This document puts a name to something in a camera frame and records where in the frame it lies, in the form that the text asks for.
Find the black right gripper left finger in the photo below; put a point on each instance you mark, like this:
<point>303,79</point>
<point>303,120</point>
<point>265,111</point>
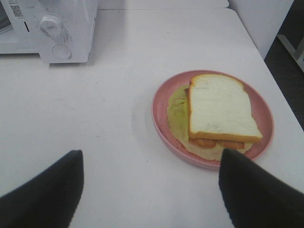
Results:
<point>49,200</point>

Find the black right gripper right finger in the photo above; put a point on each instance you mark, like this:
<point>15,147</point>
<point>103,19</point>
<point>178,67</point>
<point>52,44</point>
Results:
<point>256,199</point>

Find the toast sandwich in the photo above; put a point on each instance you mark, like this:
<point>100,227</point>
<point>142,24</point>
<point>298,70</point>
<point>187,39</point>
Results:
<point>212,112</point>

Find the pink plate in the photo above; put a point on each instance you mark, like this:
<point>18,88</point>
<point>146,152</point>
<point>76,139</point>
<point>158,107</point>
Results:
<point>259,107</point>

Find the round white door button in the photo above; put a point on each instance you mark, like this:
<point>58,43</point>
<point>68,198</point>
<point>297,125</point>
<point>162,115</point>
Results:
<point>61,52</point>

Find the white timer knob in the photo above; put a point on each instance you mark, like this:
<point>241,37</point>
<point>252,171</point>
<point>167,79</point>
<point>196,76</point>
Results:
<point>51,26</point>

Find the white microwave oven body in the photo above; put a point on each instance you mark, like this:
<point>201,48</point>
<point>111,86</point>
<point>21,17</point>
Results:
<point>20,32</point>

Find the white table leg frame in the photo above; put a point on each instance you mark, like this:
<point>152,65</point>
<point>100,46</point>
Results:
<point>296,53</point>

